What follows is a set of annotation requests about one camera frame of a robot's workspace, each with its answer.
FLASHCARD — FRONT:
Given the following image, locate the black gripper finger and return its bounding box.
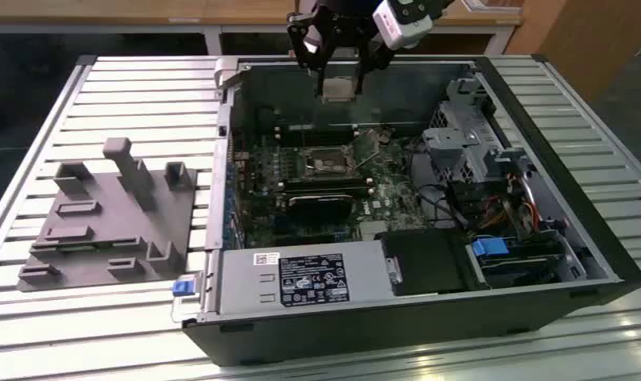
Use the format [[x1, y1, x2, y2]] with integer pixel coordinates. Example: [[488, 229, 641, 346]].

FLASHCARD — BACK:
[[350, 22, 394, 96], [285, 11, 337, 97]]

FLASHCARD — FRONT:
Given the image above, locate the silver square CPU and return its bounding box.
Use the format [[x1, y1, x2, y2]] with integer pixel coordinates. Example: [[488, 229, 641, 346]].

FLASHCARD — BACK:
[[322, 75, 360, 104]]

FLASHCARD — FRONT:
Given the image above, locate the metal socket cover frame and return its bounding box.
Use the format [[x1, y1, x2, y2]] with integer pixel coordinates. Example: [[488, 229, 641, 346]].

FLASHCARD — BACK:
[[350, 125, 397, 168]]

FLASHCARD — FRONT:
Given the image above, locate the metal CPU socket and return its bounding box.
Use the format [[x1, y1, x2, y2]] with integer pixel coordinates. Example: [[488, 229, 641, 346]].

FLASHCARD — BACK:
[[297, 146, 362, 179]]

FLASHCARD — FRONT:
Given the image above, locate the wooden workbench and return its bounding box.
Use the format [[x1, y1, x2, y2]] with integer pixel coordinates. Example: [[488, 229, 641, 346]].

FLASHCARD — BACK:
[[0, 0, 527, 56]]

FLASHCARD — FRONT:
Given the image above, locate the grey metal drive cage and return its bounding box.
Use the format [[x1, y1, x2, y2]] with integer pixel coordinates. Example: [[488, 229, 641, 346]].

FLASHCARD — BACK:
[[420, 77, 533, 187]]

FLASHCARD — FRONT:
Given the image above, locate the green motherboard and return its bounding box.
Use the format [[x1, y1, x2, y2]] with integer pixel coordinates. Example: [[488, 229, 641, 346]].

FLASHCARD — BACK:
[[225, 125, 433, 250]]

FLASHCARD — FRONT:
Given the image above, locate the black graphics card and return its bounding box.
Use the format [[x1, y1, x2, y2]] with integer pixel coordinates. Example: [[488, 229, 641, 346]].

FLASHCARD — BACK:
[[285, 190, 357, 223]]

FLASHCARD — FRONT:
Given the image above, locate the wooden cabinet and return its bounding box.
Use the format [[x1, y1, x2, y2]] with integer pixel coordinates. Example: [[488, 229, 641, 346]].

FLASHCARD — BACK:
[[505, 0, 641, 104]]

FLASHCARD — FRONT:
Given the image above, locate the small silver heat sink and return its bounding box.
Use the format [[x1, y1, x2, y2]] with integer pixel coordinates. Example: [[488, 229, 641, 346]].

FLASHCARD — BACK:
[[357, 221, 388, 241]]

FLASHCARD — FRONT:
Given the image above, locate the black plastic shroud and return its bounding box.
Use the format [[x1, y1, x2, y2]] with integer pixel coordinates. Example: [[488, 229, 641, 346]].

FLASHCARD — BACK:
[[377, 229, 485, 297]]

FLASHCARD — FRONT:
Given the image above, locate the blue disk carrier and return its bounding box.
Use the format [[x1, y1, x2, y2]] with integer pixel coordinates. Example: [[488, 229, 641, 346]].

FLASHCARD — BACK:
[[471, 237, 512, 259]]

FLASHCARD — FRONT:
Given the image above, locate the grey plastic parts rack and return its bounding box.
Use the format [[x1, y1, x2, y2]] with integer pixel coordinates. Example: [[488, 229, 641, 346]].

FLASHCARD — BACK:
[[15, 137, 201, 294]]

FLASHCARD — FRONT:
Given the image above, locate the silver power supply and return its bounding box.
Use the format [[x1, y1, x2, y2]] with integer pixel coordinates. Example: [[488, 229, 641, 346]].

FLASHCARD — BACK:
[[213, 240, 401, 318]]

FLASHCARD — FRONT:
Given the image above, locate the blue case latch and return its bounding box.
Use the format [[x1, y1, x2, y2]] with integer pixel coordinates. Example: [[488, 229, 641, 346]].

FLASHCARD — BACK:
[[173, 277, 199, 298]]

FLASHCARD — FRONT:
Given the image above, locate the black open PC case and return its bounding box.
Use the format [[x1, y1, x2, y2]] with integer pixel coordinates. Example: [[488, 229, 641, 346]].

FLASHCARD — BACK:
[[181, 54, 641, 368]]

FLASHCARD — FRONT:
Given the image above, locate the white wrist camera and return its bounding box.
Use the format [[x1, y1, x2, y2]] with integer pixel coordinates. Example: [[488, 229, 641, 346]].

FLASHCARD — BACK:
[[372, 0, 437, 51]]

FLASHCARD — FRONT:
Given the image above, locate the thick black wire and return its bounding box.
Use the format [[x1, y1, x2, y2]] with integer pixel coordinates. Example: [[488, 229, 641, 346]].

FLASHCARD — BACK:
[[414, 183, 468, 231]]

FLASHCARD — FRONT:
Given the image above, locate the coloured wire bundle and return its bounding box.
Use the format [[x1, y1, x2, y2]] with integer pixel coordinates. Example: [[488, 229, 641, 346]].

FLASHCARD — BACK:
[[484, 194, 544, 239]]

